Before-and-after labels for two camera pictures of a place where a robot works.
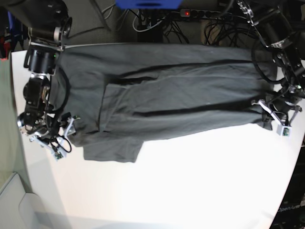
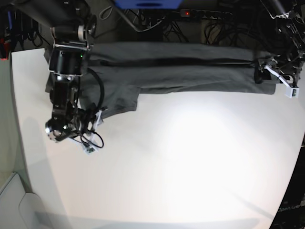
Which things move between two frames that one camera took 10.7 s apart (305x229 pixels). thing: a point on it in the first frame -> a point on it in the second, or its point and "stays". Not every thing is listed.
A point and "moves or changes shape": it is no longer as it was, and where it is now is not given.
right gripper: (282, 107) -> (290, 67)
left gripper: (47, 135) -> (79, 128)
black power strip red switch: (195, 13) stays
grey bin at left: (19, 209) stays
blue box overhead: (148, 5) stays
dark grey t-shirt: (119, 94) moves or changes shape
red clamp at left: (6, 46) stays
